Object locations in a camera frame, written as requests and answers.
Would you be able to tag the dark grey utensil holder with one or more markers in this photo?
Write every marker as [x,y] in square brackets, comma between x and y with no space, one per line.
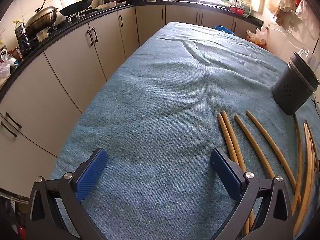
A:
[290,90]

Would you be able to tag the dark oil bottle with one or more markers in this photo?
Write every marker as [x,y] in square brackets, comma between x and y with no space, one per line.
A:
[22,36]

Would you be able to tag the wooden chopstick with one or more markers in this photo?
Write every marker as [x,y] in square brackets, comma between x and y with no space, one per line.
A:
[226,135]
[277,153]
[310,165]
[252,145]
[300,160]
[231,132]

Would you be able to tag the blue plastic bag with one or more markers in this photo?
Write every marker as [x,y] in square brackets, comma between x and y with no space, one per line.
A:
[223,29]

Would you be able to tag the yellow white plastic bag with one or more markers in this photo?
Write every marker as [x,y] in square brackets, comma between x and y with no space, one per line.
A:
[257,36]

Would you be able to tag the glass mug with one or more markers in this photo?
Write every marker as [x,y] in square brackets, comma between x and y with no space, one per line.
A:
[313,60]

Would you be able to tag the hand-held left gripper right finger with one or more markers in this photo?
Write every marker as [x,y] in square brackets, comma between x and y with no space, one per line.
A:
[225,173]

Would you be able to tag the white tray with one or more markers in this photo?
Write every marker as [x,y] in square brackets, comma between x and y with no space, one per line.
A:
[107,5]

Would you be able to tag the brown hanging bag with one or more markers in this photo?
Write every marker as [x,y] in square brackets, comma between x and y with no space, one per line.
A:
[275,2]

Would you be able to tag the gas stove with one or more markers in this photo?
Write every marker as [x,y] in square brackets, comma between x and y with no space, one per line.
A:
[75,18]

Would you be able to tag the black frying pan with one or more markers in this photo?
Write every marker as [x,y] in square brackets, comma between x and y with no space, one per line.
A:
[75,7]

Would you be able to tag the green sponge pack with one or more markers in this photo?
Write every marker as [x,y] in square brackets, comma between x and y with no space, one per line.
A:
[225,0]

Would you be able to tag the pale hanging plastic bag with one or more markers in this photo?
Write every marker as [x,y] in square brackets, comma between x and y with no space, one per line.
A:
[287,3]

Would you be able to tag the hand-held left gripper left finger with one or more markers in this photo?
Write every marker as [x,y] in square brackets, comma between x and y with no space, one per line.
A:
[91,172]

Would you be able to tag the blue table cloth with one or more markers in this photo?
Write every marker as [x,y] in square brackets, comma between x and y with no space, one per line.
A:
[162,92]

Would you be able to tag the black kitchen countertop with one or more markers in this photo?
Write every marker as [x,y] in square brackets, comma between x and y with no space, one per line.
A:
[62,33]

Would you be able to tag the large hanging plastic bag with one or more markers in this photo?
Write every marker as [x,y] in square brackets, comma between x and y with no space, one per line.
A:
[306,12]

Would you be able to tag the steel wok with lid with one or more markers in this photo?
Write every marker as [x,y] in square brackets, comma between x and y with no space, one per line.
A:
[41,17]

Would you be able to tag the small steel container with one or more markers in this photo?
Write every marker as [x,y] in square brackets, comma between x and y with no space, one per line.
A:
[42,35]

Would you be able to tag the red basket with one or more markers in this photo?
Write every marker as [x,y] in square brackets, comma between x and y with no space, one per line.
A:
[237,10]

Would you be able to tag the green white container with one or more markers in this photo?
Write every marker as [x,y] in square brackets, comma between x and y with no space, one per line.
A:
[245,7]

